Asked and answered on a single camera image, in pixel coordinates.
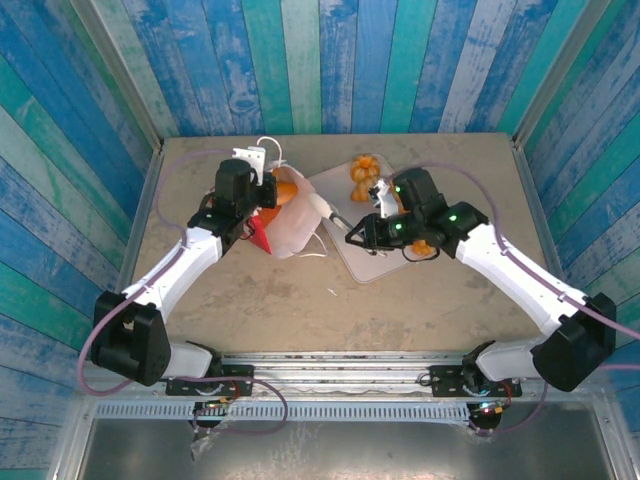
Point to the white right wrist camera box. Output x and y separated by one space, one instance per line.
382 197

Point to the aluminium mounting rail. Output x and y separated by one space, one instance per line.
340 372

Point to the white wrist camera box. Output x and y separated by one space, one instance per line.
250 159
382 197

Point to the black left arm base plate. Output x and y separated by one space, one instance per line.
240 380

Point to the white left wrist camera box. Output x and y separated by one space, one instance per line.
250 159

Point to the small circuit board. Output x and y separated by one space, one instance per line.
491 408
215 406

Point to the clear plastic wrap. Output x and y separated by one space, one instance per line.
207 440

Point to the pale pink plastic tray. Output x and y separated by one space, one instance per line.
340 195

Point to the round pumpkin-shaped fake bread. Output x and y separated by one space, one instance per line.
365 169

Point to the steel sheet panel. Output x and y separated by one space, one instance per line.
350 450

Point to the red and white paper bag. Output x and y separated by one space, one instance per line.
300 230

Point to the long fake baguette loaf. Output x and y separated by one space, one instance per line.
289 192

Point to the aluminium table side rail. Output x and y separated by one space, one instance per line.
531 190
146 190

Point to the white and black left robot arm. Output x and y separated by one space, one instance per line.
175 265

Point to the large striped fake croissant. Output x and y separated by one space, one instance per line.
360 193

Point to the metal tongs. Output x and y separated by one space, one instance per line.
320 204

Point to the reddish triangular fake pastry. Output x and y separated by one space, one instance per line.
270 216

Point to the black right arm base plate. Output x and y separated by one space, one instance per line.
447 381

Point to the aluminium corner post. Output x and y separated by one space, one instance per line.
121 75
555 75

